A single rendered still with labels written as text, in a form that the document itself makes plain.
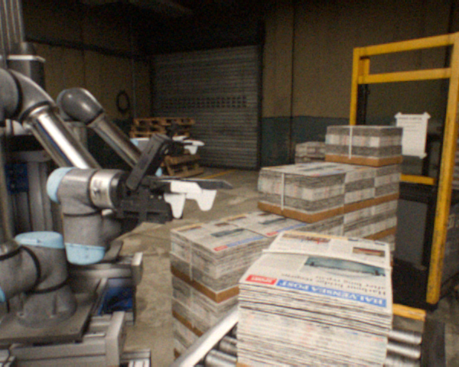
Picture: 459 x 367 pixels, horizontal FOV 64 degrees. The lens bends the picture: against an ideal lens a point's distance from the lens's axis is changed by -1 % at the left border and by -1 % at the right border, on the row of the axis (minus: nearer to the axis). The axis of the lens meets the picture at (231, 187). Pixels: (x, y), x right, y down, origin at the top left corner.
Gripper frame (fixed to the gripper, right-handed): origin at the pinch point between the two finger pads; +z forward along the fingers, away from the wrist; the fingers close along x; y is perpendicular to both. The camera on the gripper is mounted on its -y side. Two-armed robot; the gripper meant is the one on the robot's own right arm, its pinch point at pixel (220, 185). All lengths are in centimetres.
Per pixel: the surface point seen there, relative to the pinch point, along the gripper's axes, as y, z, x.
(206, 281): 46, -34, -81
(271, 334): 29.6, 8.4, -10.4
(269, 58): -253, -182, -792
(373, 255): 16.3, 27.4, -32.4
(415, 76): -67, 56, -212
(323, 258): 17.2, 16.4, -27.1
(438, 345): 39, 44, -40
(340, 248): 15.9, 19.6, -35.0
